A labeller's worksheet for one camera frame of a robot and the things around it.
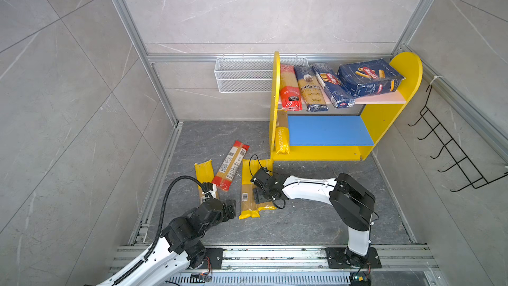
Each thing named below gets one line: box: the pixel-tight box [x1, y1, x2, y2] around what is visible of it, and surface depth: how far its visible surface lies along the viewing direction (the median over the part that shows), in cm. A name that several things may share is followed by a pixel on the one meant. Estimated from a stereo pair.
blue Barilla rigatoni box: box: [338, 58, 406, 98], surface depth 73 cm
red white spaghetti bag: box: [211, 140, 251, 192], surface depth 99 cm
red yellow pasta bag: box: [279, 64, 303, 112], surface depth 73 cm
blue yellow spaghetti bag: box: [294, 65, 329, 112], surface depth 73 cm
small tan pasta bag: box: [194, 159, 215, 203], surface depth 97 cm
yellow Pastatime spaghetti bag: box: [275, 109, 290, 155], surface depth 91 cm
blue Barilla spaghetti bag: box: [312, 62, 356, 108], surface depth 74 cm
